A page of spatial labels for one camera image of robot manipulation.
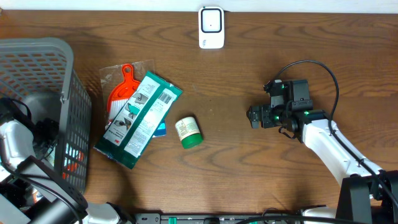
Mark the red packaged item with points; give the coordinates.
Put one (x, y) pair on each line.
(119, 82)

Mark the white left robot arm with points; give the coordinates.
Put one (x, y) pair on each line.
(31, 190)

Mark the white barcode scanner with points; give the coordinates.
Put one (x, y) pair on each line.
(211, 27)

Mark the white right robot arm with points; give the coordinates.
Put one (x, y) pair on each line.
(314, 129)

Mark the green packaged item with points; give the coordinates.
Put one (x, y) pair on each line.
(132, 129)

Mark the white jar green lid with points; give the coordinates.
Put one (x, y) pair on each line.
(188, 132)

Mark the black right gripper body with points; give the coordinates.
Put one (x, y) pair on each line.
(259, 116)

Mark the grey plastic basket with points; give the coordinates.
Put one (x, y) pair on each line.
(40, 74)

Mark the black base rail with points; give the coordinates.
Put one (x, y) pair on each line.
(228, 218)

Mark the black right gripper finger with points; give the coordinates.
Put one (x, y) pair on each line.
(255, 124)
(249, 113)

